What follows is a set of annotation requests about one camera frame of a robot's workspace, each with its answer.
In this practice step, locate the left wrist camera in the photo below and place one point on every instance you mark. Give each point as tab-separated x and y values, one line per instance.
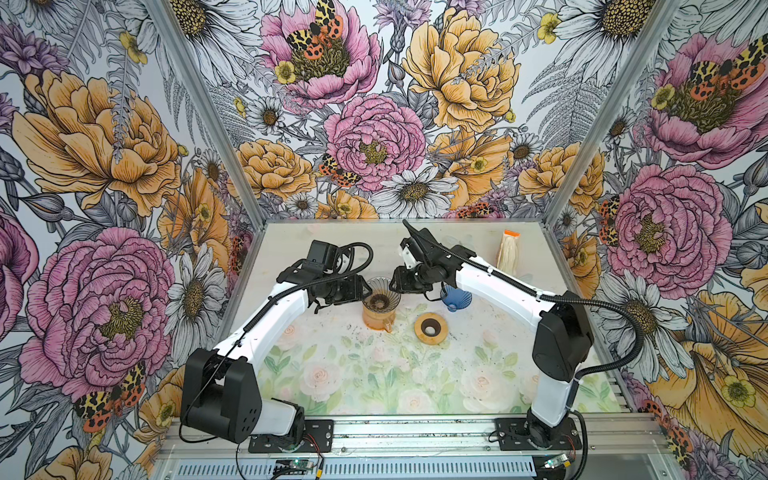
321	258

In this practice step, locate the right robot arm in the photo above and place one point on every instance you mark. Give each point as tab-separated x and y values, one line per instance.
563	336

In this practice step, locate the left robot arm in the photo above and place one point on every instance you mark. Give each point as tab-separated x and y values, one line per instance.
221	395

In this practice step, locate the clear grey glass dripper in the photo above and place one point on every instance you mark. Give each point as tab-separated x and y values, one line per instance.
380	289

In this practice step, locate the coffee filter pack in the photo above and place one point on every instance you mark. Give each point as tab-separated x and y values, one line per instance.
508	253

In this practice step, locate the aluminium frame rail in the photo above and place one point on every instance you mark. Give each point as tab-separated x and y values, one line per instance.
608	446

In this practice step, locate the orange glass carafe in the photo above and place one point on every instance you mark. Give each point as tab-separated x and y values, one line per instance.
379	315

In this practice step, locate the blue glass dripper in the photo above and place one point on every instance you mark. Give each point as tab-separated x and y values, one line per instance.
455	299

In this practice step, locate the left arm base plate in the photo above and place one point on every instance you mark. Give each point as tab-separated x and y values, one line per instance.
316	437

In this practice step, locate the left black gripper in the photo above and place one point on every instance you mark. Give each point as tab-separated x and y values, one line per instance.
355	290

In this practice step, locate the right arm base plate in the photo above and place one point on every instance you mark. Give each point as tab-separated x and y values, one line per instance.
510	433

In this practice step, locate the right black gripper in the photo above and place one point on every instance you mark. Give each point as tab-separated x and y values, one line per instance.
402	284

